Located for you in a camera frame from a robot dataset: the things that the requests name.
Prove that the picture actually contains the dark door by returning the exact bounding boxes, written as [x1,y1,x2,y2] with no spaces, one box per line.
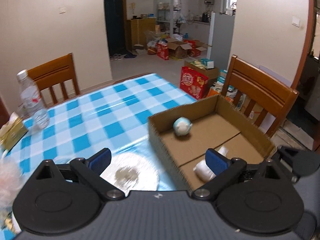
[104,0,125,56]

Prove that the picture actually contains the cardboard box with yellow packets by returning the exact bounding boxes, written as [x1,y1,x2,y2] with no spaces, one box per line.
[184,59,220,80]

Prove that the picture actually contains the wooden cabinet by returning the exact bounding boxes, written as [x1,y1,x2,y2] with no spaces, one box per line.
[127,17,157,51]

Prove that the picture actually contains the red gift box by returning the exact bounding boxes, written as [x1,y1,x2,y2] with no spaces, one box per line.
[180,66,209,100]

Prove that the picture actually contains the grey refrigerator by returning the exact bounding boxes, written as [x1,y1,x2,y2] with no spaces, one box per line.
[206,11,237,71]

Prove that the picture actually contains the red white carton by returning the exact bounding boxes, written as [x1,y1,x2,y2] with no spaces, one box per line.
[157,42,170,61]

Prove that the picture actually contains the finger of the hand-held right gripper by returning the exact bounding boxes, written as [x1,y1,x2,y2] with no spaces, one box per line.
[274,145,302,162]

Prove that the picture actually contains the clear plastic water bottle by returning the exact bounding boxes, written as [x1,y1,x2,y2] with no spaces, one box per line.
[16,69,50,130]

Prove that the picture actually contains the white rolled cloth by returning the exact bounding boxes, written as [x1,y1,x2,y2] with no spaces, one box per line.
[194,146,229,181]

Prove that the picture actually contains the blue white plush ball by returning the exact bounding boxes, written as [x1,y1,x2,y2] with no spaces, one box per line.
[173,117,193,137]

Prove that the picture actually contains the white round pad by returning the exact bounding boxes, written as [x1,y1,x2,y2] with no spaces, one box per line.
[100,152,160,192]

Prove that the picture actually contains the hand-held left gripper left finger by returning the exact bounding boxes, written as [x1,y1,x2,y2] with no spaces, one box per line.
[24,148,125,201]

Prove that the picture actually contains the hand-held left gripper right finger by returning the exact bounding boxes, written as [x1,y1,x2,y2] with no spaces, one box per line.
[191,148,295,201]

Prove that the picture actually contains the red open carton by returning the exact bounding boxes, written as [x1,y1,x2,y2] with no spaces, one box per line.
[184,39,208,57]

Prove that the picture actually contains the pink mesh bath loofah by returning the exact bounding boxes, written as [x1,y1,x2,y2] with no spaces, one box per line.
[0,159,23,205]

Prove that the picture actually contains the blue checked tablecloth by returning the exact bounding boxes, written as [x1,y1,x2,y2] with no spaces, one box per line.
[0,73,198,240]

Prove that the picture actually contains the brown cardboard carton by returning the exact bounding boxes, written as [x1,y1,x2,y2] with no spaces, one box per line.
[166,38,192,59]

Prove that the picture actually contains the yellow tissue pack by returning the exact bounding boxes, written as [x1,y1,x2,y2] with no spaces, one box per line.
[0,112,29,151]

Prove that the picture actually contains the stack of blue white boxes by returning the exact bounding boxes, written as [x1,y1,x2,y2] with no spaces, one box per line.
[210,70,238,98]

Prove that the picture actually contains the white storage shelf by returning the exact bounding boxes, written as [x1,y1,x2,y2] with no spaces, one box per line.
[156,0,173,34]

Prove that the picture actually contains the wooden chair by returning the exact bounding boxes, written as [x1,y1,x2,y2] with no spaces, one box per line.
[27,53,80,106]
[221,54,299,138]

